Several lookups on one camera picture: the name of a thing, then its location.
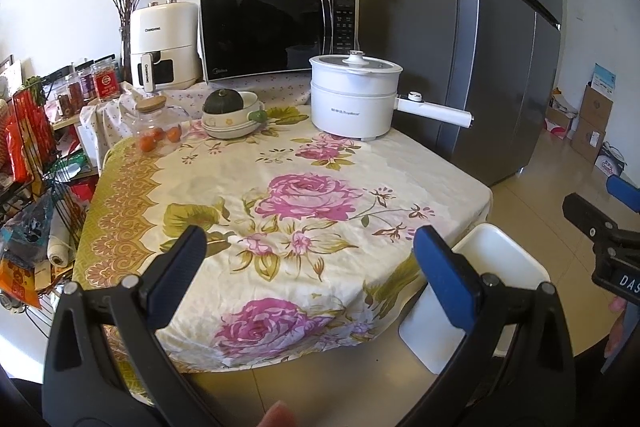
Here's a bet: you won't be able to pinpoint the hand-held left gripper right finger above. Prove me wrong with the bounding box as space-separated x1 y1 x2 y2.
397 225 583 427

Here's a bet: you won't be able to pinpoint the blue and white box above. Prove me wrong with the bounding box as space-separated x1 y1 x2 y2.
590 63 618 95

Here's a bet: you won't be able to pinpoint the person's right hand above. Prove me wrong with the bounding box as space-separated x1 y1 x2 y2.
604 296 630 358

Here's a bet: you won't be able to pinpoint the dark green squash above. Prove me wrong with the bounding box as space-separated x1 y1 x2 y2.
202 89 246 115

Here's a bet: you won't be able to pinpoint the black wire rack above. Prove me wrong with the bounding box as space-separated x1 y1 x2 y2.
0 84 98 343

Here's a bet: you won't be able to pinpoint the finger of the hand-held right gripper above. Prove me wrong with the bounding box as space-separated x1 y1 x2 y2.
562 192 640 253
606 174 640 214

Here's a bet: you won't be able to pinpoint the cream ceramic bowl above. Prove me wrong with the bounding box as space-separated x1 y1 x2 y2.
202 91 261 128

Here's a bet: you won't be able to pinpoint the open cardboard box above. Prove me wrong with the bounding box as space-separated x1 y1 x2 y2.
545 92 581 142

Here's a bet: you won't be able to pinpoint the rose print tablecloth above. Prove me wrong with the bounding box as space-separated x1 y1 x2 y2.
71 104 493 400

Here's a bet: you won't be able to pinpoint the jar with red label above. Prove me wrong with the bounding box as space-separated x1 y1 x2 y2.
92 57 122 102

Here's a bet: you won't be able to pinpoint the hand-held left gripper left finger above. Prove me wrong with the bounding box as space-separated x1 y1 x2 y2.
41 224 221 427

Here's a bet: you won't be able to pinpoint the white twine spool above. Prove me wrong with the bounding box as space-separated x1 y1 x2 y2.
47 207 72 268

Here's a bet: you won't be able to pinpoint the black microwave oven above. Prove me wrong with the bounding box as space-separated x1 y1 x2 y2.
199 0 358 84

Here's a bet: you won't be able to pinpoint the picture frame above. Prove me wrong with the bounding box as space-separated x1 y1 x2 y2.
0 57 23 98

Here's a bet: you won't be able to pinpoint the person's left hand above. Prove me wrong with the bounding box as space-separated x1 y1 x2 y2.
252 401 301 427

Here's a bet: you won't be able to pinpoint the white printed bag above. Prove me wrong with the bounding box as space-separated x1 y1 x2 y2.
595 152 627 180

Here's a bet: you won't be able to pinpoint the red packets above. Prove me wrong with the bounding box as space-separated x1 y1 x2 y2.
10 87 56 182

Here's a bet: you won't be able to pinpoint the glass jar with wooden lid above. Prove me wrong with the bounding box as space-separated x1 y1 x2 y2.
121 96 190 156

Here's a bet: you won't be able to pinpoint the white air fryer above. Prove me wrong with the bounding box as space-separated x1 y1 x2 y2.
129 0 201 90

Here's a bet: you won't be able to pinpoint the grey refrigerator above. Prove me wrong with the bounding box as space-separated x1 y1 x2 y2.
357 0 562 188

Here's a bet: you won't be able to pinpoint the stack of cream plates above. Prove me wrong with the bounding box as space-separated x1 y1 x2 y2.
201 114 267 140

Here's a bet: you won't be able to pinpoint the white plastic bin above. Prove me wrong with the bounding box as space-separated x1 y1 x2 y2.
398 223 551 375

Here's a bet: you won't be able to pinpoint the white electric cooking pot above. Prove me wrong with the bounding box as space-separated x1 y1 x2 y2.
309 50 475 141

